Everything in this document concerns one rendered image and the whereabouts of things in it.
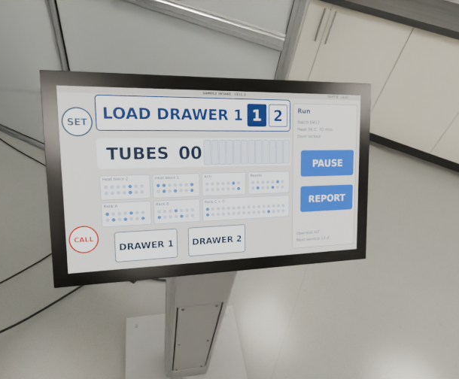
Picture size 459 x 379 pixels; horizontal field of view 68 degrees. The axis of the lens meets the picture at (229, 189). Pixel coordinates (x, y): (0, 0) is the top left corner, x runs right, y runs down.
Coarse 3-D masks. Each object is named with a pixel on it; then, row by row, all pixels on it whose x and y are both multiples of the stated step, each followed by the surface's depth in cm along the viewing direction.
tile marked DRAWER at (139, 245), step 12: (120, 240) 51; (132, 240) 52; (144, 240) 52; (156, 240) 52; (168, 240) 53; (120, 252) 51; (132, 252) 52; (144, 252) 52; (156, 252) 53; (168, 252) 53
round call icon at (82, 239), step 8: (96, 224) 50; (72, 232) 50; (80, 232) 50; (88, 232) 50; (96, 232) 50; (72, 240) 50; (80, 240) 50; (88, 240) 50; (96, 240) 50; (72, 248) 50; (80, 248) 50; (88, 248) 50; (96, 248) 51
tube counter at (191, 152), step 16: (192, 144) 52; (208, 144) 53; (224, 144) 54; (240, 144) 54; (256, 144) 55; (272, 144) 55; (288, 144) 56; (192, 160) 53; (208, 160) 53; (224, 160) 54; (240, 160) 54; (256, 160) 55; (272, 160) 56; (288, 160) 56
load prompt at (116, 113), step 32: (96, 96) 48; (128, 96) 49; (160, 96) 51; (96, 128) 49; (128, 128) 50; (160, 128) 51; (192, 128) 52; (224, 128) 53; (256, 128) 54; (288, 128) 56
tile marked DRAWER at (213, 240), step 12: (192, 228) 54; (204, 228) 54; (216, 228) 55; (228, 228) 55; (240, 228) 55; (192, 240) 54; (204, 240) 54; (216, 240) 55; (228, 240) 55; (240, 240) 56; (192, 252) 54; (204, 252) 54; (216, 252) 55; (228, 252) 55; (240, 252) 56
